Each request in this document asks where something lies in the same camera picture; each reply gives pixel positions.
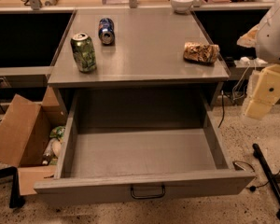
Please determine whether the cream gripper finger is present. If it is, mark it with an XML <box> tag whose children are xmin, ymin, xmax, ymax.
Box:
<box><xmin>237</xmin><ymin>25</ymin><xmax>259</xmax><ymax>48</ymax></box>
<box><xmin>242</xmin><ymin>64</ymin><xmax>280</xmax><ymax>121</ymax></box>

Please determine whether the black drawer handle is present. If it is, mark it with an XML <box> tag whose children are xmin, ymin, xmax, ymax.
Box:
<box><xmin>130</xmin><ymin>185</ymin><xmax>166</xmax><ymax>200</ymax></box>

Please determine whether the green soda can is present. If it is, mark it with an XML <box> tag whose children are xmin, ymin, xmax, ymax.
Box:
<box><xmin>70</xmin><ymin>32</ymin><xmax>96</xmax><ymax>73</ymax></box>

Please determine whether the black stand leg left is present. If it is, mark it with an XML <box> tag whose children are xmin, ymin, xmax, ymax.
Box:
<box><xmin>0</xmin><ymin>167</ymin><xmax>25</xmax><ymax>208</ymax></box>

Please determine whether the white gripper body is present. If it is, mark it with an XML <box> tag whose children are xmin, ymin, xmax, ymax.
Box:
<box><xmin>256</xmin><ymin>0</ymin><xmax>280</xmax><ymax>63</ymax></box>

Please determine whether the blue soda can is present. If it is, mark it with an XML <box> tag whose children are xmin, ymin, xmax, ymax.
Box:
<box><xmin>98</xmin><ymin>18</ymin><xmax>115</xmax><ymax>45</ymax></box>

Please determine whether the white power strip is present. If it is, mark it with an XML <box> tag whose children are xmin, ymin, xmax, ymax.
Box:
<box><xmin>234</xmin><ymin>57</ymin><xmax>267</xmax><ymax>68</ymax></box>

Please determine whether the white bowl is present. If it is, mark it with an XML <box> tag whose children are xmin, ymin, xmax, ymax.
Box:
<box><xmin>170</xmin><ymin>0</ymin><xmax>194</xmax><ymax>13</ymax></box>

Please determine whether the brown snack bag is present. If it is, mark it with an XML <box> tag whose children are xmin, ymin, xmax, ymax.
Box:
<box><xmin>183</xmin><ymin>42</ymin><xmax>219</xmax><ymax>63</ymax></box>

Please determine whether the green bag in box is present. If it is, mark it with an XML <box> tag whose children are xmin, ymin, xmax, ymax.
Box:
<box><xmin>49</xmin><ymin>126</ymin><xmax>65</xmax><ymax>141</ymax></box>

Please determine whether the plastic bottle in box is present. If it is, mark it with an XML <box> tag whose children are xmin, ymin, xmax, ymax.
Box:
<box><xmin>42</xmin><ymin>138</ymin><xmax>57</xmax><ymax>165</ymax></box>

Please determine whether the black stand leg right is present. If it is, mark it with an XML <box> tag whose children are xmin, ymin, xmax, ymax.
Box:
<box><xmin>252</xmin><ymin>143</ymin><xmax>280</xmax><ymax>220</ymax></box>

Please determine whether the grey cabinet with top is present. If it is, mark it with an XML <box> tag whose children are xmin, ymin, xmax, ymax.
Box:
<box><xmin>47</xmin><ymin>7</ymin><xmax>231</xmax><ymax>110</ymax></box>

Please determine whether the open grey top drawer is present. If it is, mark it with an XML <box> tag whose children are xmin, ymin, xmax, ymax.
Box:
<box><xmin>35</xmin><ymin>88</ymin><xmax>254</xmax><ymax>205</ymax></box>

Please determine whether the brown cardboard box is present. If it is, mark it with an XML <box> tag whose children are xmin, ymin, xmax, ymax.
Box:
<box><xmin>0</xmin><ymin>87</ymin><xmax>67</xmax><ymax>195</ymax></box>

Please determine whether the black stand leg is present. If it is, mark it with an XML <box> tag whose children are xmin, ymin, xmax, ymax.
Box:
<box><xmin>0</xmin><ymin>167</ymin><xmax>25</xmax><ymax>208</ymax></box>
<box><xmin>252</xmin><ymin>143</ymin><xmax>280</xmax><ymax>220</ymax></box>

